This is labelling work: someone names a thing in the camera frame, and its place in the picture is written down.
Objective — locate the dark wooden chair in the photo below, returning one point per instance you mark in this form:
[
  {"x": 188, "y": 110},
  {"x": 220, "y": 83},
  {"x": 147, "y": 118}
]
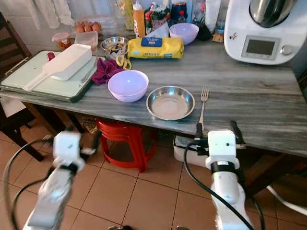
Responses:
[{"x": 12, "y": 52}]

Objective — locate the maroon cloth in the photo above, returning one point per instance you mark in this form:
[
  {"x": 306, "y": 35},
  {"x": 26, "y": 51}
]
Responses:
[{"x": 106, "y": 71}]

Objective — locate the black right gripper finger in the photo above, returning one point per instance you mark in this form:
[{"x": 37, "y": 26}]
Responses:
[
  {"x": 198, "y": 130},
  {"x": 237, "y": 129}
]

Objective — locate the pale green tray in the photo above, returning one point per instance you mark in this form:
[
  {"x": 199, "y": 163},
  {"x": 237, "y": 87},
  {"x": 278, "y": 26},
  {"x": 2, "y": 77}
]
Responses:
[{"x": 24, "y": 79}]

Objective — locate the clear egg carton with eggs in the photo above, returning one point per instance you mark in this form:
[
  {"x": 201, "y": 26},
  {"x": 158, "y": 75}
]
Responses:
[{"x": 87, "y": 27}]

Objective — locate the white hanging cloth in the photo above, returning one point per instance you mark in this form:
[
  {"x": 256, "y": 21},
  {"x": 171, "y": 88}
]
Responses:
[{"x": 53, "y": 10}]

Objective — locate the white plastic box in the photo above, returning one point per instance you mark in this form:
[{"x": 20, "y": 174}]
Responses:
[{"x": 184, "y": 148}]

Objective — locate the small steel bowl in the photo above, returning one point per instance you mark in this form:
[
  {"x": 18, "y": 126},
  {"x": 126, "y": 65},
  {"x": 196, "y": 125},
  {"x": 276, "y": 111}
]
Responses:
[{"x": 114, "y": 44}]

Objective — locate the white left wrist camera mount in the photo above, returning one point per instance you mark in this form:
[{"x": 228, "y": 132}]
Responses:
[{"x": 67, "y": 146}]

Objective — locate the steel fork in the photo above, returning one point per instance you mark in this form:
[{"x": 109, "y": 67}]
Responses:
[{"x": 203, "y": 108}]

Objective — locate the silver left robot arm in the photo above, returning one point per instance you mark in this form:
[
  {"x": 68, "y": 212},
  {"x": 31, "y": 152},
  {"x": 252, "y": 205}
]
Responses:
[{"x": 50, "y": 191}]

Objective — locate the round steel plate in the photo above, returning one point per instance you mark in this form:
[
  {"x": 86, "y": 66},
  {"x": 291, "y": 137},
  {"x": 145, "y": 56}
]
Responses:
[{"x": 171, "y": 103}]

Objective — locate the lilac plastic bowl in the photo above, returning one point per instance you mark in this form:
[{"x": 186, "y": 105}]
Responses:
[
  {"x": 184, "y": 32},
  {"x": 128, "y": 86}
]

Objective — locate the small jar with pink lid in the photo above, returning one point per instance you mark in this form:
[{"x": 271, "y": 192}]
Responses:
[{"x": 62, "y": 40}]

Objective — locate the clear plastic container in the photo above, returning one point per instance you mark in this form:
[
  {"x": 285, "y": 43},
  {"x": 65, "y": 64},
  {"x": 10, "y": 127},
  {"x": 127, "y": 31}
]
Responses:
[{"x": 87, "y": 39}]

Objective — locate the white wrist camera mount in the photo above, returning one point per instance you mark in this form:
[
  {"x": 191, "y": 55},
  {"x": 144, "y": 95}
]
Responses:
[
  {"x": 221, "y": 145},
  {"x": 67, "y": 146}
]

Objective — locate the white kitchen cooking machine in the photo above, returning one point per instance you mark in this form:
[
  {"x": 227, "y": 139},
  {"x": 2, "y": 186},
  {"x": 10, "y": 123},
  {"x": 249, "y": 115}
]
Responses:
[{"x": 244, "y": 28}]

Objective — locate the small red item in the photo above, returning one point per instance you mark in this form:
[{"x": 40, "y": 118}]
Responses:
[{"x": 51, "y": 56}]

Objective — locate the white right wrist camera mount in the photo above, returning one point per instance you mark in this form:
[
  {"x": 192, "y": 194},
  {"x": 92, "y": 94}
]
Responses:
[{"x": 221, "y": 145}]

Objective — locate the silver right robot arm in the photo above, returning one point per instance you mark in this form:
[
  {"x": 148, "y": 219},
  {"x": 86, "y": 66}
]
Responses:
[{"x": 228, "y": 196}]

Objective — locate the yellow kitchen package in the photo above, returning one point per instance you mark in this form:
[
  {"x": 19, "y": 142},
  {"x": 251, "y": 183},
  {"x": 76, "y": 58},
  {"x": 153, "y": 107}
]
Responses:
[{"x": 156, "y": 48}]

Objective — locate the red plastic stool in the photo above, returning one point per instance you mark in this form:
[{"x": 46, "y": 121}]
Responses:
[{"x": 127, "y": 132}]

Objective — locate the colourful snack bag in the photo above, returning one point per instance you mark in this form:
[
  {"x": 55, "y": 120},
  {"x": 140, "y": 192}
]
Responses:
[{"x": 157, "y": 17}]

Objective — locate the orange sauce bottle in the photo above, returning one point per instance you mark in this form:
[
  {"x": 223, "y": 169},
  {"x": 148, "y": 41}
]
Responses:
[{"x": 139, "y": 21}]

